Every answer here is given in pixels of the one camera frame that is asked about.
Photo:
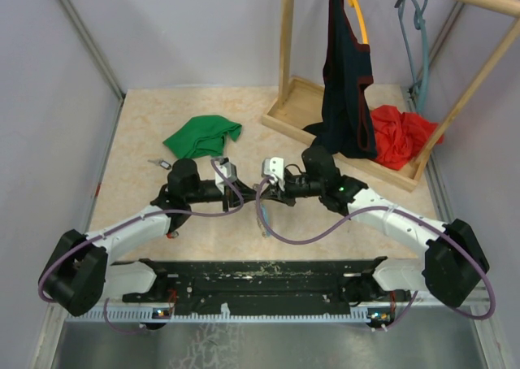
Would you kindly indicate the yellow hanger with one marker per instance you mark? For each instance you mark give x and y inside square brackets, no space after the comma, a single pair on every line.
[360,18]

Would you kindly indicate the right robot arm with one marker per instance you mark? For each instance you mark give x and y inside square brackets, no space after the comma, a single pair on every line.
[450,262]

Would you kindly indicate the aluminium rail frame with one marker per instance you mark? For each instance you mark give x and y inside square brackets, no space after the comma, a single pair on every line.
[115,311]

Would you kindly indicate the dark navy garment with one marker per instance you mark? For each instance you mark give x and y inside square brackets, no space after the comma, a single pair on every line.
[346,127]

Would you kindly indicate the red key tag with key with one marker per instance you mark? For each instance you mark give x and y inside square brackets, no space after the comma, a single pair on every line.
[172,235]

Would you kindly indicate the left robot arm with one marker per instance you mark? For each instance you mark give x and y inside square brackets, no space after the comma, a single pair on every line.
[85,269]

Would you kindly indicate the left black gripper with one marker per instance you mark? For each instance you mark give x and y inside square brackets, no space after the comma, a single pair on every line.
[229,194]

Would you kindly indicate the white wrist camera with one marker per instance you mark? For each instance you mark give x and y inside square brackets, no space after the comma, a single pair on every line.
[224,172]
[273,170]

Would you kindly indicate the red cloth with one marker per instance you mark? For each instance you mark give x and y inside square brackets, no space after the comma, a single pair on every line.
[399,136]

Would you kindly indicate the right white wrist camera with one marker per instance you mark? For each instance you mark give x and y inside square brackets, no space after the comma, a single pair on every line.
[273,170]

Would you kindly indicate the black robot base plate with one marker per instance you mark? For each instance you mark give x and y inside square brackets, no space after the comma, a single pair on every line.
[325,287]

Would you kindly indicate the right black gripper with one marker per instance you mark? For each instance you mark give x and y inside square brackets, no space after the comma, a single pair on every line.
[274,192]

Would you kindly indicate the green cloth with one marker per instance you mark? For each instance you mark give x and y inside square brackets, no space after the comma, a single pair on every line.
[203,135]

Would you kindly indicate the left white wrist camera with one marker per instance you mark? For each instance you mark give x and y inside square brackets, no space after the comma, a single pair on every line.
[224,172]

